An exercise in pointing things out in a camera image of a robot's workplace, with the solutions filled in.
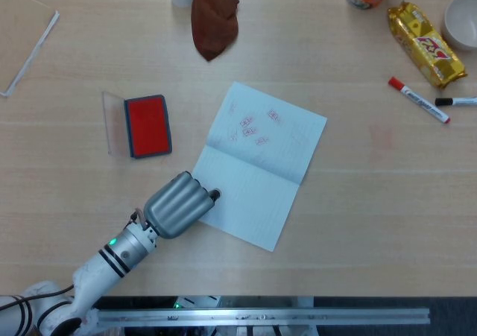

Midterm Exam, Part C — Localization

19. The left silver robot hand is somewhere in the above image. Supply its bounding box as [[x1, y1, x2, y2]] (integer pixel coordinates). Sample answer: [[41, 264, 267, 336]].
[[143, 171, 221, 239]]

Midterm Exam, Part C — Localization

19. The red ink stamp pad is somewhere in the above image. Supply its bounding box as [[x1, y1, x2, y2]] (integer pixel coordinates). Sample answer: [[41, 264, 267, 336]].
[[102, 91, 173, 160]]

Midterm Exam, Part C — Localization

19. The open lined notebook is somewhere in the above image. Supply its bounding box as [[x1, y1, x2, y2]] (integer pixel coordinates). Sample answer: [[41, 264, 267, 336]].
[[192, 81, 328, 253]]

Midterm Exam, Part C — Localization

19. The device with green light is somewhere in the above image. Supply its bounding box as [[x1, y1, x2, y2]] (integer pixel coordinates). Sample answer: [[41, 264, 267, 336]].
[[174, 296, 221, 309]]

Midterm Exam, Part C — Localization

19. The brown cloth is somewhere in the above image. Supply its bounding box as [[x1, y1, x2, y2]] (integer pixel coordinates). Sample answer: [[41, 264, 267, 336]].
[[191, 0, 241, 62]]

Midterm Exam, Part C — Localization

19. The red cap whiteboard marker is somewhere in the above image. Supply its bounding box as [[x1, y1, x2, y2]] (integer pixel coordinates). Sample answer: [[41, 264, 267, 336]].
[[388, 76, 451, 124]]

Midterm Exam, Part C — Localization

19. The gold snack packet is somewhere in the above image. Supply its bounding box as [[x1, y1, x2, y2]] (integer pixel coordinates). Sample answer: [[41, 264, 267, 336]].
[[386, 0, 468, 90]]

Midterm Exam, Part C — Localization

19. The black cap whiteboard marker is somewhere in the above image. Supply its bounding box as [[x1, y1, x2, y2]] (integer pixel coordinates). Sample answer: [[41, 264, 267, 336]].
[[435, 96, 477, 107]]

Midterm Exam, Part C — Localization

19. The beige bowl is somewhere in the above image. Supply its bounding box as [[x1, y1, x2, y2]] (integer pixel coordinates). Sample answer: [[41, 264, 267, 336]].
[[442, 0, 477, 51]]

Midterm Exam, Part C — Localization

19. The aluminium rail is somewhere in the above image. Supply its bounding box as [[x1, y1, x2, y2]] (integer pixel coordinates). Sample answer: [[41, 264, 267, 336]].
[[95, 307, 432, 326]]

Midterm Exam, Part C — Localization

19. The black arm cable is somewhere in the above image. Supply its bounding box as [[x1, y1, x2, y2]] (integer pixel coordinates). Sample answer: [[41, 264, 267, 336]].
[[0, 283, 75, 311]]

